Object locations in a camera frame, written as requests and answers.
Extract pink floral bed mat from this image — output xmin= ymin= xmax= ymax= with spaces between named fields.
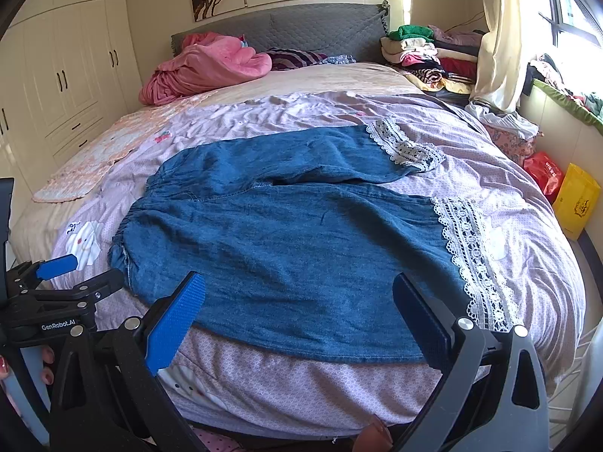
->
xmin=32 ymin=90 xmax=217 ymax=203

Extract yellow shopping bag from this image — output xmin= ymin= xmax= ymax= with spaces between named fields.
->
xmin=553 ymin=163 xmax=601 ymax=241

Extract cream window curtain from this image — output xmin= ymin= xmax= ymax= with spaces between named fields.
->
xmin=471 ymin=0 xmax=534 ymax=113

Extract green windowsill cushion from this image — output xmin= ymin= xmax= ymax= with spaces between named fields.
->
xmin=533 ymin=79 xmax=603 ymax=135

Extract red plastic bag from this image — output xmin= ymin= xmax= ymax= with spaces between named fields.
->
xmin=523 ymin=151 xmax=564 ymax=204

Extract left hand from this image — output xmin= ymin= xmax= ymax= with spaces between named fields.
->
xmin=0 ymin=344 xmax=57 ymax=417

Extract pink crumpled blanket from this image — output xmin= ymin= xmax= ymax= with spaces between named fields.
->
xmin=139 ymin=32 xmax=272 ymax=106

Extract lilac patterned bed quilt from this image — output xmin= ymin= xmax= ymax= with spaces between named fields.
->
xmin=53 ymin=92 xmax=586 ymax=438

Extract striped dark pillow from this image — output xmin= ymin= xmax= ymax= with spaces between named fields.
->
xmin=266 ymin=48 xmax=327 ymax=72

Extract blue denim lace-trimmed pants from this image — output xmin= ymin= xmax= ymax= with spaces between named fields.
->
xmin=108 ymin=118 xmax=516 ymax=364

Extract cream built-in wardrobe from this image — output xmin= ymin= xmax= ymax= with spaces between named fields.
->
xmin=1 ymin=0 xmax=141 ymax=260

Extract right hand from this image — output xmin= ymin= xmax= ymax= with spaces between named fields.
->
xmin=352 ymin=415 xmax=393 ymax=452

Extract pile of folded clothes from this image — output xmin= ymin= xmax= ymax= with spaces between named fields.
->
xmin=380 ymin=24 xmax=484 ymax=107

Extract floral fabric bag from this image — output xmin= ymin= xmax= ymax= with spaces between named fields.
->
xmin=465 ymin=102 xmax=541 ymax=166

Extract grey quilted headboard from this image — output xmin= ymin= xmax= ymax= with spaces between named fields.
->
xmin=171 ymin=1 xmax=390 ymax=63

